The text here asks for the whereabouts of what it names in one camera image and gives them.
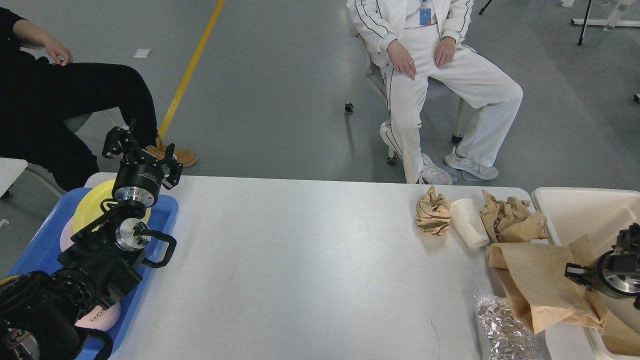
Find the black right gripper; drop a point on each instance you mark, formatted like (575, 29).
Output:
(614, 274)

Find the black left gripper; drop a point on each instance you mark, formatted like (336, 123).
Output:
(136, 180)

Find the brown paper sheet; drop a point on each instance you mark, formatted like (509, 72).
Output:
(539, 294)

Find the yellow plate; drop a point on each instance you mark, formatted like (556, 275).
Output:
(89, 208)

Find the clear plastic wrap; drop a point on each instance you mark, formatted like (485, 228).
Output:
(502, 336)

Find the white paper cup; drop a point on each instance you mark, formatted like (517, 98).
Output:
(465, 217)

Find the brown paper ball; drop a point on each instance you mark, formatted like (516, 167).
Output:
(433, 215)

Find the pink ribbed mug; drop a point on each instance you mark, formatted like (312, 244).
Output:
(100, 318)

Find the brown paper bag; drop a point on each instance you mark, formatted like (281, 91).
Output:
(618, 338)

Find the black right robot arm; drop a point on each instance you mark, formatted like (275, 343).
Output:
(629, 240)

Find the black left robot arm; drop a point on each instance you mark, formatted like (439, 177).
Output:
(39, 312)

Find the cream plastic bin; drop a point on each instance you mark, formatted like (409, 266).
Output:
(600, 214)

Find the pink plate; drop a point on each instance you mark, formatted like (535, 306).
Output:
(67, 232)

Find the person in black trousers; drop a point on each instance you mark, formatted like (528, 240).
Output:
(41, 86)

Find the white side table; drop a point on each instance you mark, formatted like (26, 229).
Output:
(10, 170)

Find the blue plastic tray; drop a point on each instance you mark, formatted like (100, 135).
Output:
(42, 252)

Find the white office chair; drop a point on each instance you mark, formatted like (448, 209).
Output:
(373, 76)

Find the white stand base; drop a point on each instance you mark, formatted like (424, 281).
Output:
(613, 20)

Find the person in white tracksuit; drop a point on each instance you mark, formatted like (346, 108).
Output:
(415, 41)

